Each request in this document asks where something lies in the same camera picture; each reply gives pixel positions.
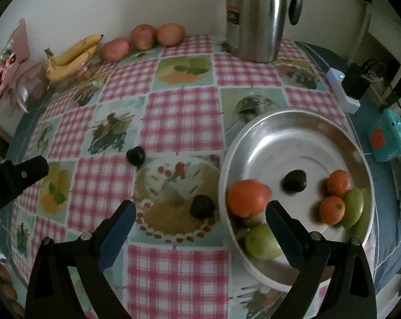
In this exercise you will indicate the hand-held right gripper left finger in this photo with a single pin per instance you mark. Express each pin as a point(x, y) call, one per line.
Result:
point(119, 232)

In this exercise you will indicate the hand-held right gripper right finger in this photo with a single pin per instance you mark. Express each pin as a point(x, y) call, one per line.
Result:
point(283, 236)

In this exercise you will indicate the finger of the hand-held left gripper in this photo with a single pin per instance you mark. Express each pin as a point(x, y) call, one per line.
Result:
point(34, 169)

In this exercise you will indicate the green mango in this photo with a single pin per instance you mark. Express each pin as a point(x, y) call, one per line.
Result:
point(261, 242)
point(353, 207)

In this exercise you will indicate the brown kiwi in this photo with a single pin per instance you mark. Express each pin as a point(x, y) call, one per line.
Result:
point(253, 221)

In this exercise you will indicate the orange tangerine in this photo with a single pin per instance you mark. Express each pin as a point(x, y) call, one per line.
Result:
point(332, 209)
point(248, 198)
point(339, 182)

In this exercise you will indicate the dark plum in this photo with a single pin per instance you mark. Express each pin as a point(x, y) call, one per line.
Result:
point(135, 155)
point(295, 181)
point(202, 207)

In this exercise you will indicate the round metal plate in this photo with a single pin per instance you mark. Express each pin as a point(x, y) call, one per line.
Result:
point(296, 146)

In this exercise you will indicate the pink gift wrapping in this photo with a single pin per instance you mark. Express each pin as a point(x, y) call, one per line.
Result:
point(17, 63)

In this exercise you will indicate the clear glass bowl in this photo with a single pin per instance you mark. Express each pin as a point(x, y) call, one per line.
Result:
point(87, 73)

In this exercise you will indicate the yellow banana bunch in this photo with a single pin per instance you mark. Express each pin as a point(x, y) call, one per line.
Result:
point(74, 53)

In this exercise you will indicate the checkered printed tablecloth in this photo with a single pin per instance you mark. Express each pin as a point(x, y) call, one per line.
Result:
point(180, 119)

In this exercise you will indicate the teal box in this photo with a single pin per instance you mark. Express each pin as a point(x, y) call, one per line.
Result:
point(386, 146)

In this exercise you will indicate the red apple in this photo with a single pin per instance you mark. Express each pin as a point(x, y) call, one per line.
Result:
point(143, 36)
point(170, 34)
point(115, 50)

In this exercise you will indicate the white power strip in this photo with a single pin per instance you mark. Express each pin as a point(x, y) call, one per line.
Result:
point(335, 76)

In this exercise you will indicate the black power adapter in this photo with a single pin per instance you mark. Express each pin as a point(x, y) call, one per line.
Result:
point(355, 81)

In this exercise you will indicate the white shelf rack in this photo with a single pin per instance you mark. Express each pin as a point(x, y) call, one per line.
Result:
point(361, 33)

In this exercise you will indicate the stainless steel thermos jug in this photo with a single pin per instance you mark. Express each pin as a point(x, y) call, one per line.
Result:
point(253, 16)

